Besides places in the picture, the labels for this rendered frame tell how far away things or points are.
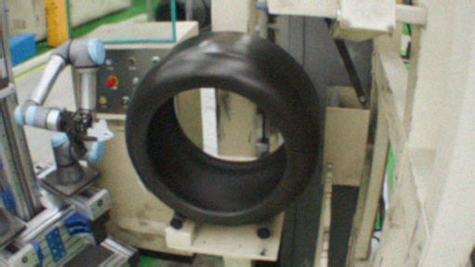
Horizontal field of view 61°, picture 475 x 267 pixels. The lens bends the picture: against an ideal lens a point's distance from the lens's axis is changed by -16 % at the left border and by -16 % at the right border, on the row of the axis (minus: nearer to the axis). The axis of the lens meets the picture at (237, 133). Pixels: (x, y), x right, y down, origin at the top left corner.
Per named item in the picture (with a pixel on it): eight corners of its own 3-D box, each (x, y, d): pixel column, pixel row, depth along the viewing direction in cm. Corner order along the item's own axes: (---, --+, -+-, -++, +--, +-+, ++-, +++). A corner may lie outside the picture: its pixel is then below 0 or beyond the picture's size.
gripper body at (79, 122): (84, 120, 144) (55, 114, 145) (85, 142, 148) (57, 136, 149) (94, 109, 150) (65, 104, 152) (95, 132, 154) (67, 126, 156)
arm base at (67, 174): (50, 179, 203) (45, 160, 198) (71, 164, 214) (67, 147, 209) (69, 188, 196) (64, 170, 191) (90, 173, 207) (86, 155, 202)
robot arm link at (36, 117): (36, 104, 156) (24, 105, 148) (58, 108, 155) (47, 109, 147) (33, 125, 157) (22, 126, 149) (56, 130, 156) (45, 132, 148)
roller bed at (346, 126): (322, 156, 183) (327, 85, 169) (358, 158, 180) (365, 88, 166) (320, 184, 166) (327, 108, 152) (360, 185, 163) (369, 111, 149)
